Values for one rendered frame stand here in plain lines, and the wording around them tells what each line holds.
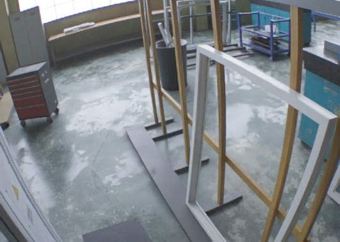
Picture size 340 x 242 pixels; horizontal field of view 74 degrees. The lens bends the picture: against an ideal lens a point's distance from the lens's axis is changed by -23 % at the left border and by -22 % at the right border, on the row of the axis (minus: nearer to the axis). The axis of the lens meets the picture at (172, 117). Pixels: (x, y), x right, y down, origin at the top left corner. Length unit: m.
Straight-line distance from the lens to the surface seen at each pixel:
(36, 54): 8.04
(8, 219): 0.79
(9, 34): 8.15
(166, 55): 4.51
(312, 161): 1.19
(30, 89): 4.48
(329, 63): 2.77
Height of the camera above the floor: 1.99
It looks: 30 degrees down
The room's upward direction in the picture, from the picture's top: 7 degrees counter-clockwise
